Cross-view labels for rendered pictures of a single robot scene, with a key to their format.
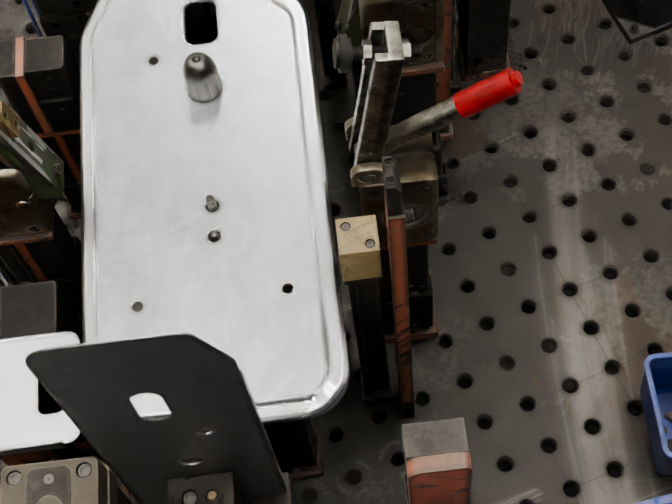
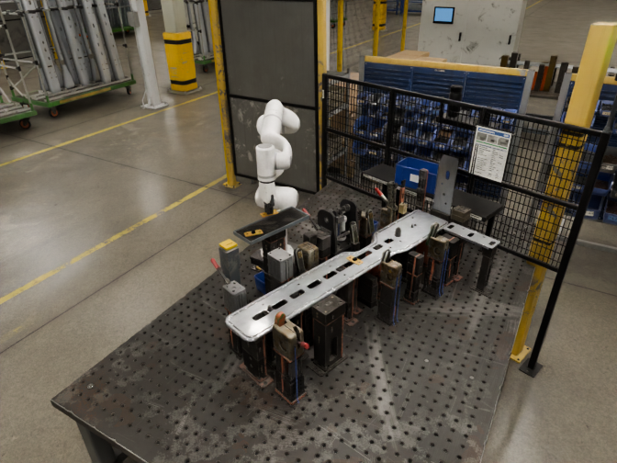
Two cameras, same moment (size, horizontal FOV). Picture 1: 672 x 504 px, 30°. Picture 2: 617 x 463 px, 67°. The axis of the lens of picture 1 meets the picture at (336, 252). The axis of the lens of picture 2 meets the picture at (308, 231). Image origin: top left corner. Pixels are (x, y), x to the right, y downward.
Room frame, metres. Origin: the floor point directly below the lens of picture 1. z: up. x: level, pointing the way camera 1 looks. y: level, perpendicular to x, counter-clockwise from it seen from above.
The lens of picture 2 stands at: (2.50, 1.24, 2.26)
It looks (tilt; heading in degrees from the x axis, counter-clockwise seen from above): 30 degrees down; 225
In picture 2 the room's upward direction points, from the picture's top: 1 degrees counter-clockwise
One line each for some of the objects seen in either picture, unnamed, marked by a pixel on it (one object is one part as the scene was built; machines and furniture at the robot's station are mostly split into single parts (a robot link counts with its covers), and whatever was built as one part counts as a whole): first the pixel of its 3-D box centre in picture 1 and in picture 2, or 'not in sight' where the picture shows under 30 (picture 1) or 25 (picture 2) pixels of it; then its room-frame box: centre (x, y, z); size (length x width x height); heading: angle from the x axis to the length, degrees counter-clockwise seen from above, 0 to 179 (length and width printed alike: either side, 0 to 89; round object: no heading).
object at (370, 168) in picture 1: (368, 174); not in sight; (0.52, -0.04, 1.06); 0.03 x 0.01 x 0.03; 87
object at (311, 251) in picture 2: not in sight; (308, 278); (1.17, -0.08, 0.89); 0.13 x 0.11 x 0.38; 87
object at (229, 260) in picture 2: not in sight; (232, 286); (1.49, -0.28, 0.92); 0.08 x 0.08 x 0.44; 87
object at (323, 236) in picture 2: not in sight; (320, 265); (1.04, -0.12, 0.89); 0.13 x 0.11 x 0.38; 87
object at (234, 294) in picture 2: not in sight; (237, 319); (1.59, -0.11, 0.88); 0.11 x 0.10 x 0.36; 87
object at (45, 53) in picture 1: (67, 136); (413, 278); (0.75, 0.26, 0.84); 0.11 x 0.08 x 0.29; 87
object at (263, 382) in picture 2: not in sight; (253, 349); (1.64, 0.05, 0.84); 0.18 x 0.06 x 0.29; 87
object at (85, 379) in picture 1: (176, 431); (444, 185); (0.28, 0.13, 1.17); 0.12 x 0.01 x 0.34; 87
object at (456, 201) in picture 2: not in sight; (427, 189); (0.11, -0.08, 1.02); 0.90 x 0.22 x 0.03; 87
